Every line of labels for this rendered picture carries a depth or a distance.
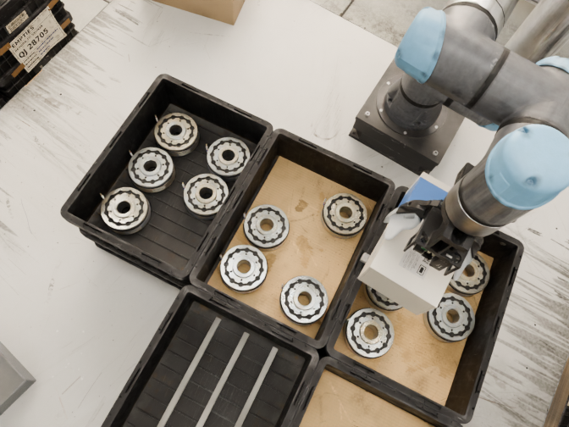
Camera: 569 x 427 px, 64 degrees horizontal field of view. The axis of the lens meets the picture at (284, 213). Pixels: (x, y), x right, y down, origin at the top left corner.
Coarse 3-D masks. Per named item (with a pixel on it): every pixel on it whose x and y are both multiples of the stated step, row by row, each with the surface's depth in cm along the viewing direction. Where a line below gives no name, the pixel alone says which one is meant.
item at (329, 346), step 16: (400, 192) 100; (384, 224) 99; (512, 240) 98; (512, 272) 97; (352, 288) 92; (496, 320) 92; (336, 336) 89; (496, 336) 91; (336, 352) 88; (368, 368) 87; (480, 368) 89; (384, 384) 86; (400, 384) 87; (480, 384) 88; (416, 400) 86; (432, 400) 86; (448, 416) 85; (464, 416) 85
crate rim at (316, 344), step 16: (272, 144) 102; (304, 144) 103; (256, 160) 100; (336, 160) 102; (368, 176) 102; (384, 176) 101; (240, 192) 97; (384, 208) 99; (224, 224) 95; (368, 240) 96; (208, 256) 93; (192, 272) 91; (352, 272) 93; (208, 288) 90; (240, 304) 89; (336, 304) 91; (272, 320) 89; (336, 320) 90; (304, 336) 88
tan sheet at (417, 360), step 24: (360, 288) 102; (384, 312) 101; (408, 312) 101; (408, 336) 100; (432, 336) 100; (360, 360) 97; (384, 360) 98; (408, 360) 98; (432, 360) 98; (456, 360) 99; (408, 384) 96; (432, 384) 97
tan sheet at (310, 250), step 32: (288, 160) 112; (288, 192) 109; (320, 192) 110; (352, 192) 110; (320, 224) 107; (288, 256) 104; (320, 256) 104; (224, 288) 100; (288, 320) 99; (320, 320) 99
